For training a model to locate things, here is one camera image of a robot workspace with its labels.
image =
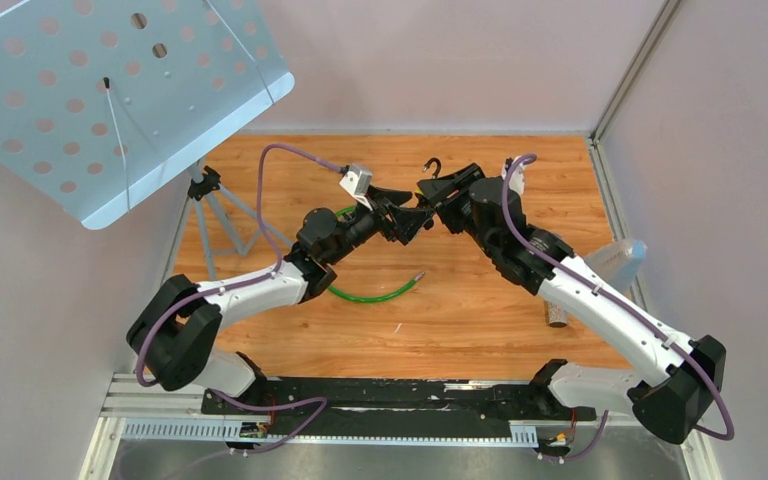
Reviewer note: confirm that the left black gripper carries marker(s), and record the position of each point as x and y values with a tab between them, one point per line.
406	222

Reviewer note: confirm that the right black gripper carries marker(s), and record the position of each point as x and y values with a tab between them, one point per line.
437	190

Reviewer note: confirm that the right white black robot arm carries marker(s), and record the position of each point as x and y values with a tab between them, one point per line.
673	378

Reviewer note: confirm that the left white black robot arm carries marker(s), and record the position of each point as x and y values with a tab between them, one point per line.
174	336

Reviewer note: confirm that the clear bottle with metal cap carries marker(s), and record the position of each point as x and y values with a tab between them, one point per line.
556	316

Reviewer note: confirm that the grey tripod stand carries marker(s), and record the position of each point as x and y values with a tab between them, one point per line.
204	193

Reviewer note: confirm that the clear blue plastic bag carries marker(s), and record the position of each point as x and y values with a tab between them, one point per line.
618	263

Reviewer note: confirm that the perforated light blue metal plate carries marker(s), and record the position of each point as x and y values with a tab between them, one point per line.
102	103

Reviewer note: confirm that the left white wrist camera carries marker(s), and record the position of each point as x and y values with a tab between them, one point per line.
356	180

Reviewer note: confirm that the green cable lock loop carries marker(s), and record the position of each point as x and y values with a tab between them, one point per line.
379	298

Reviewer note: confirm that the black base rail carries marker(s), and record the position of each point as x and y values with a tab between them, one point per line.
364	411

